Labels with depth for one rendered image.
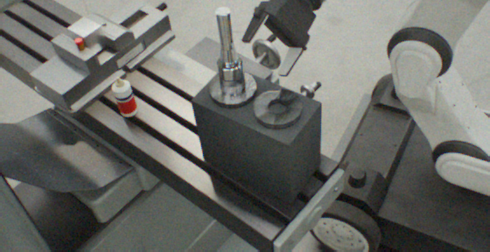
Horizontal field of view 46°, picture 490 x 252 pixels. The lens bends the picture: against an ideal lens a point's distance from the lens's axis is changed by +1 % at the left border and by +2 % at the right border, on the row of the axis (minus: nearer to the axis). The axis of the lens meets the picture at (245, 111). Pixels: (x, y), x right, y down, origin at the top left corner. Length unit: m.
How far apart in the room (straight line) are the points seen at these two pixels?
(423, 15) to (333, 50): 1.57
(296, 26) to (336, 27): 1.93
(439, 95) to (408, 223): 0.35
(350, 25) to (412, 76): 1.66
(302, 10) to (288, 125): 0.21
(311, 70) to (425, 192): 1.24
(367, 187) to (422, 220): 0.16
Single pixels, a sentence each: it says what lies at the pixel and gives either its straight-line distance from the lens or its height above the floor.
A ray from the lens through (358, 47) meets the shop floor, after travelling 2.87.
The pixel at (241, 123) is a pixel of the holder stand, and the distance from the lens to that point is 1.04.
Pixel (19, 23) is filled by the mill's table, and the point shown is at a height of 0.91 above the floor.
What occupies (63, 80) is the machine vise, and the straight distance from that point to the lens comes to 1.40.
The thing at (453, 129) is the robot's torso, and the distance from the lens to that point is 1.51.
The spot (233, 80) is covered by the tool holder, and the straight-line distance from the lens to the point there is 1.04.
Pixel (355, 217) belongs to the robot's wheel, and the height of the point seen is 0.59.
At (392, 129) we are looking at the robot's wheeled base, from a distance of 1.74.
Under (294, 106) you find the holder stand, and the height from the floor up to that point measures 1.13.
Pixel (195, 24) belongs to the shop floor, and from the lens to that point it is 3.07.
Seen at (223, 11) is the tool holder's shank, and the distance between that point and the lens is 0.97.
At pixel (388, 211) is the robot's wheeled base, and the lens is 1.59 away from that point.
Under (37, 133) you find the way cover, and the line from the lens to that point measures 1.48.
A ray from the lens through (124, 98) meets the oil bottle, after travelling 1.31.
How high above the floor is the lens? 1.90
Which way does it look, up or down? 48 degrees down
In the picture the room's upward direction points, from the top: 7 degrees counter-clockwise
